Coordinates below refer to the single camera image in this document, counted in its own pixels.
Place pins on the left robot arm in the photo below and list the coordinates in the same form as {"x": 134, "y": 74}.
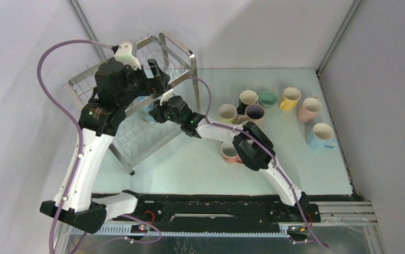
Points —
{"x": 72, "y": 205}

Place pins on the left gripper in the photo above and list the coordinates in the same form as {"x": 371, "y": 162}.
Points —
{"x": 160, "y": 81}

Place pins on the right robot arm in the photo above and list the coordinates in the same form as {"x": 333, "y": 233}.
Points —
{"x": 254, "y": 148}

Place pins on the mint green mug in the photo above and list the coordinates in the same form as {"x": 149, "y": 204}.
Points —
{"x": 267, "y": 99}

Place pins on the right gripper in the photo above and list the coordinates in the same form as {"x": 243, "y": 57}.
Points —
{"x": 157, "y": 112}

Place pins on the orange-red cup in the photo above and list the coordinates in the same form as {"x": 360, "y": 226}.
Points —
{"x": 229, "y": 153}

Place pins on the steel two-tier dish rack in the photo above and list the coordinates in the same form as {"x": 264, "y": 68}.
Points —
{"x": 135, "y": 139}

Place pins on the pink faceted mug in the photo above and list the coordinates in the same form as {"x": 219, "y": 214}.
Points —
{"x": 309, "y": 109}

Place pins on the yellow-green mug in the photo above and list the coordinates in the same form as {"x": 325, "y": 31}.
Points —
{"x": 228, "y": 114}

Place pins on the black mug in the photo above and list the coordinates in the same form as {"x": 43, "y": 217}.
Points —
{"x": 246, "y": 98}

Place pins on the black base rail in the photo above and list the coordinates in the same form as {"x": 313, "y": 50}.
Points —
{"x": 223, "y": 214}

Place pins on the light blue mug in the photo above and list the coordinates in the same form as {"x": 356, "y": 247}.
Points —
{"x": 321, "y": 136}

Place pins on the blue-rimmed cup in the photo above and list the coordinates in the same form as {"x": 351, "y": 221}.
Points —
{"x": 144, "y": 114}

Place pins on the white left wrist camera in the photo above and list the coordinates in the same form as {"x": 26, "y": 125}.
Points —
{"x": 126, "y": 54}

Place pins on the large pink mug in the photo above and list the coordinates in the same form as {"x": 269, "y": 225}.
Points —
{"x": 255, "y": 113}

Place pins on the yellow mug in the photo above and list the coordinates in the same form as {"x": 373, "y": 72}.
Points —
{"x": 291, "y": 97}

